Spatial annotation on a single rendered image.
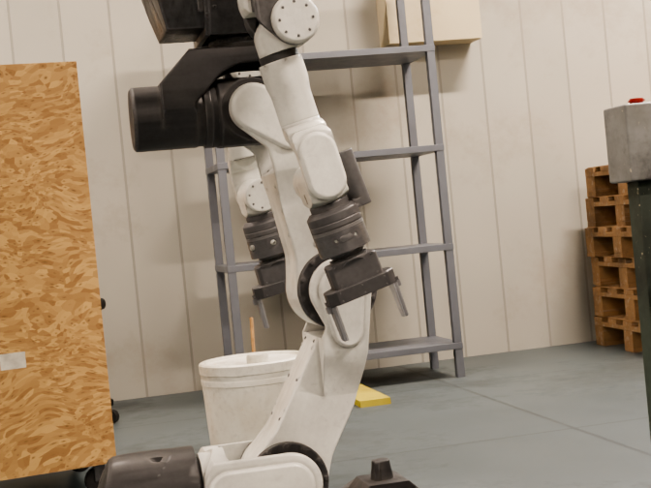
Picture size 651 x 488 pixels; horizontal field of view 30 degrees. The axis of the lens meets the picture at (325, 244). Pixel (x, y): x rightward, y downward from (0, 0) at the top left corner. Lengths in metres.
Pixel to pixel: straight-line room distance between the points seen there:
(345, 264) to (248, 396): 1.31
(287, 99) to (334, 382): 0.52
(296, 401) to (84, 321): 1.48
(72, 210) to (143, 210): 2.08
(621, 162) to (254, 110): 1.11
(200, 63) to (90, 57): 3.55
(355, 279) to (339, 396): 0.28
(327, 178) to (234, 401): 1.41
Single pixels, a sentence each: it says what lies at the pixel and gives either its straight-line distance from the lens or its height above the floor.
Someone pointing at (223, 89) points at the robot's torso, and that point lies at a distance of 2.13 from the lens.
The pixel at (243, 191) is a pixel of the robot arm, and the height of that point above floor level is 0.80.
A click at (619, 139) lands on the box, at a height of 0.85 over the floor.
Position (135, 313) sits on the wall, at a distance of 5.61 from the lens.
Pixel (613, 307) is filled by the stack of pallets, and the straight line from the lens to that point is 5.94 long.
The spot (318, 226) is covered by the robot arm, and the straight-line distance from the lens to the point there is 1.96.
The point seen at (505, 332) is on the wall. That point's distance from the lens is 6.00.
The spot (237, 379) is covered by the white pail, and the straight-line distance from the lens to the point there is 3.23.
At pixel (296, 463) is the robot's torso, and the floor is 0.32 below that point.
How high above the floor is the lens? 0.73
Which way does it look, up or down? 1 degrees down
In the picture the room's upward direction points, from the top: 6 degrees counter-clockwise
